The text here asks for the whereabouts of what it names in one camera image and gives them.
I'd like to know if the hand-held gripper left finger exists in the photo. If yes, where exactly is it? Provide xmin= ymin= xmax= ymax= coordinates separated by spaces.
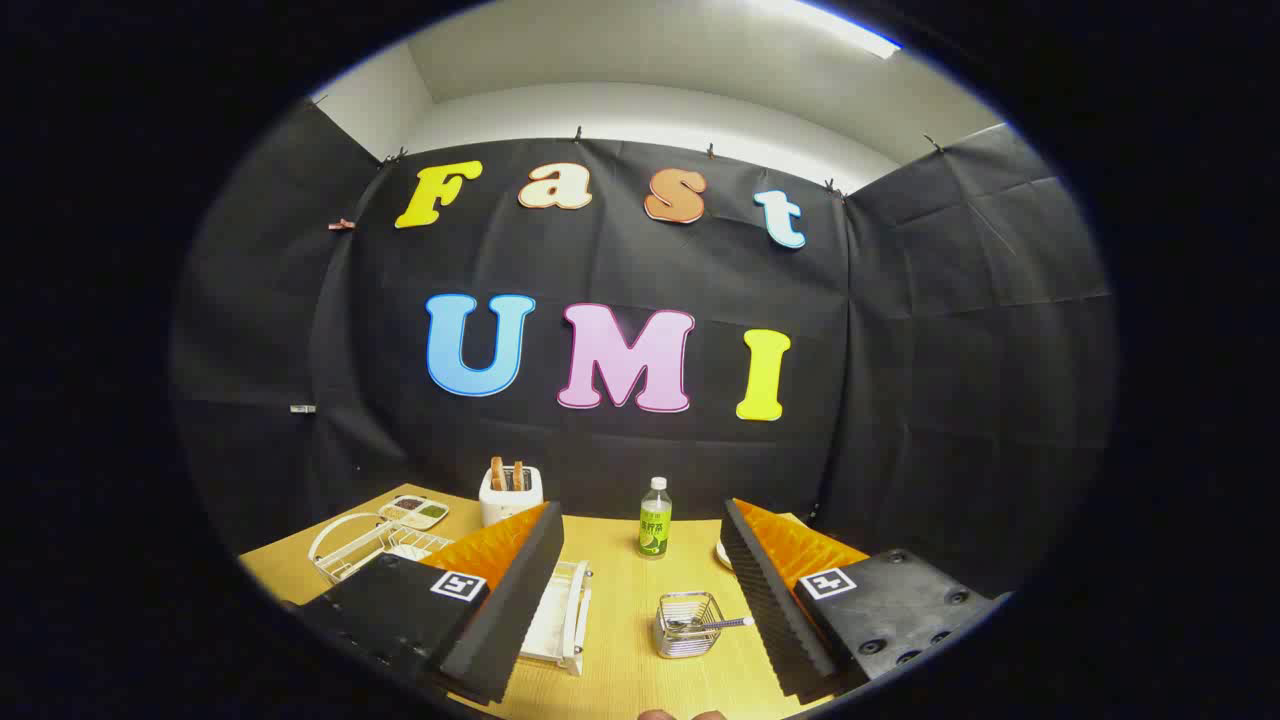
xmin=285 ymin=500 xmax=566 ymax=707

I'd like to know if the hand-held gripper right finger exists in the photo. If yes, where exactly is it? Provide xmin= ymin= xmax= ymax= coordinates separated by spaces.
xmin=720 ymin=497 xmax=1006 ymax=704

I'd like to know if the white wire dish rack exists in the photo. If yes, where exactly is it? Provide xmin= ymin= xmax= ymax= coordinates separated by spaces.
xmin=308 ymin=510 xmax=593 ymax=677

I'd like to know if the silver wire basket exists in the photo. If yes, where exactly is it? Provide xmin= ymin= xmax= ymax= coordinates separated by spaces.
xmin=655 ymin=592 xmax=725 ymax=660

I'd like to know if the white toaster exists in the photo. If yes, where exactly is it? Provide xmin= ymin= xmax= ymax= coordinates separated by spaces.
xmin=478 ymin=465 xmax=544 ymax=527

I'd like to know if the white compartment snack tray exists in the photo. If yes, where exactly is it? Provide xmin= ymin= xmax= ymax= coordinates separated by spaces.
xmin=380 ymin=495 xmax=450 ymax=531

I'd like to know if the green label drink bottle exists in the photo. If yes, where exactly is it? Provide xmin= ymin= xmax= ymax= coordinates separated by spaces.
xmin=638 ymin=477 xmax=673 ymax=560

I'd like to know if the black backdrop cloth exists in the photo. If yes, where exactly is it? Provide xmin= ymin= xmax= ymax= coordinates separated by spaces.
xmin=170 ymin=100 xmax=1118 ymax=601

